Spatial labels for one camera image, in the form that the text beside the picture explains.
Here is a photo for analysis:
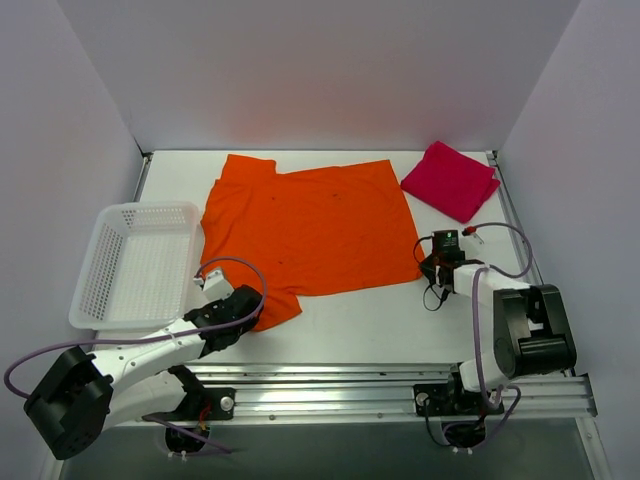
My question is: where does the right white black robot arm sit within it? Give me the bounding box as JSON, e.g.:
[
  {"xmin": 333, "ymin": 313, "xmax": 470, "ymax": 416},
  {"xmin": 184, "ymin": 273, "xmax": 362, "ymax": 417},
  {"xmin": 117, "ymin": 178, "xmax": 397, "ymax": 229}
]
[{"xmin": 418, "ymin": 225, "xmax": 577, "ymax": 413}]

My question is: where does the white perforated plastic basket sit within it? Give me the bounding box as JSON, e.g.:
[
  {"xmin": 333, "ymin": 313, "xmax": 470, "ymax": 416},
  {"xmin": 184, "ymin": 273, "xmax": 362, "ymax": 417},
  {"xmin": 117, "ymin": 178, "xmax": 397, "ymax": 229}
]
[{"xmin": 68, "ymin": 201, "xmax": 199, "ymax": 331}]

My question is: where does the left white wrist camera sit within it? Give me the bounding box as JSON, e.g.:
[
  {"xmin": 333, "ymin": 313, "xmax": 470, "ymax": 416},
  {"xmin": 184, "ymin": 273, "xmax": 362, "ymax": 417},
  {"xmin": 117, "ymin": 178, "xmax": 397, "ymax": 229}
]
[{"xmin": 193, "ymin": 268, "xmax": 234, "ymax": 302}]

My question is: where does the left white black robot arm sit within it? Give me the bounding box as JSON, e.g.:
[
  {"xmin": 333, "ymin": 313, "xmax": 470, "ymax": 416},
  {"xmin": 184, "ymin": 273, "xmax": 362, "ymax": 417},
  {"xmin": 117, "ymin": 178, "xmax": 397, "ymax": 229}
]
[{"xmin": 24, "ymin": 285, "xmax": 264, "ymax": 460}]

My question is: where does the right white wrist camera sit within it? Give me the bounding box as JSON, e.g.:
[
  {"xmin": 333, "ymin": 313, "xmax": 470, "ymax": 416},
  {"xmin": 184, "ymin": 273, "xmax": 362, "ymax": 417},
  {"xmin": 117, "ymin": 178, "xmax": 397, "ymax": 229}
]
[{"xmin": 461, "ymin": 225, "xmax": 485, "ymax": 251}]

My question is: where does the orange t-shirt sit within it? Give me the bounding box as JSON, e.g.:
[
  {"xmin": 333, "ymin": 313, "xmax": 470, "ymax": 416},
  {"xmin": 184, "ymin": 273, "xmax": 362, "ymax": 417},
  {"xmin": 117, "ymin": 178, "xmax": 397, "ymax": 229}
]
[{"xmin": 201, "ymin": 154, "xmax": 424, "ymax": 331}]

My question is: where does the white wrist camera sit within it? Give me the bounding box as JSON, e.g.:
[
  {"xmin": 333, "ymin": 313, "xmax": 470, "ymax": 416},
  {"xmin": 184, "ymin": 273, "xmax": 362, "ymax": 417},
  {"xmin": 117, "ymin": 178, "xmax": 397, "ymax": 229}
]
[
  {"xmin": 193, "ymin": 268, "xmax": 234, "ymax": 302},
  {"xmin": 461, "ymin": 225, "xmax": 485, "ymax": 251}
]

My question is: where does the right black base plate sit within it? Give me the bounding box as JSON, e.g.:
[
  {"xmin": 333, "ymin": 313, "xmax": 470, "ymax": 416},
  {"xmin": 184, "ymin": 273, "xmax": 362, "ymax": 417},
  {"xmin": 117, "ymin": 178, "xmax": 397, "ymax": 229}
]
[{"xmin": 412, "ymin": 383, "xmax": 504, "ymax": 417}]

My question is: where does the aluminium rail frame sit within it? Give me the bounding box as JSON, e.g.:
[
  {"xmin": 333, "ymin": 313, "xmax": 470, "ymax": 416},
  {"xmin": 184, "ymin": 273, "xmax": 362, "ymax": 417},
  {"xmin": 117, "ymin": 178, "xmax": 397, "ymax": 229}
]
[{"xmin": 39, "ymin": 149, "xmax": 609, "ymax": 480}]

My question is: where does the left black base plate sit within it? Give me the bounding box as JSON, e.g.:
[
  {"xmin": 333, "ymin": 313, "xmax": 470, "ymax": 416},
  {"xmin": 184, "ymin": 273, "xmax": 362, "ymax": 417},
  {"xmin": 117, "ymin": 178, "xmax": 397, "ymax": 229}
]
[{"xmin": 151, "ymin": 387, "xmax": 236, "ymax": 422}]

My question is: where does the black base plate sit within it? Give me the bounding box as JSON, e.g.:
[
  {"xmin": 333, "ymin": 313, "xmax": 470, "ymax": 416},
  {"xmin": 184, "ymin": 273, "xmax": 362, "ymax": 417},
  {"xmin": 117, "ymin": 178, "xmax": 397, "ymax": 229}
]
[
  {"xmin": 412, "ymin": 383, "xmax": 504, "ymax": 417},
  {"xmin": 151, "ymin": 387, "xmax": 236, "ymax": 422}
]

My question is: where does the folded magenta t-shirt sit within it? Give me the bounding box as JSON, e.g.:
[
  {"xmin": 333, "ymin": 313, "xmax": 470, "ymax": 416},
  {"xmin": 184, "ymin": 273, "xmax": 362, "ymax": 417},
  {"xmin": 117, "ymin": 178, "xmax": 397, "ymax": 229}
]
[{"xmin": 400, "ymin": 141, "xmax": 500, "ymax": 224}]

